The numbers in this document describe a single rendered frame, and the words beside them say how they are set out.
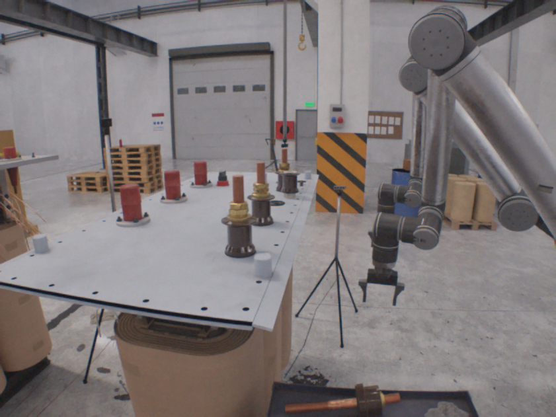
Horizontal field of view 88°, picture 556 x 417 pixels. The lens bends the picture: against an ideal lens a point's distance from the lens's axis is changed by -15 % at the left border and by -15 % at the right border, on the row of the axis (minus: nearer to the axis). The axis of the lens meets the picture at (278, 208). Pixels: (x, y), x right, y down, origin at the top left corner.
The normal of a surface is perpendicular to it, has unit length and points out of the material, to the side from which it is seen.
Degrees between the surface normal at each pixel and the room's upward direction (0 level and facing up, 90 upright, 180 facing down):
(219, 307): 0
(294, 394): 0
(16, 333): 90
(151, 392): 90
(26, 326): 90
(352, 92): 90
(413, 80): 111
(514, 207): 106
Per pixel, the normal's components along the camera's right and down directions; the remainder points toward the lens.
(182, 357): -0.16, 0.26
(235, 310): 0.00, -0.97
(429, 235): -0.44, 0.47
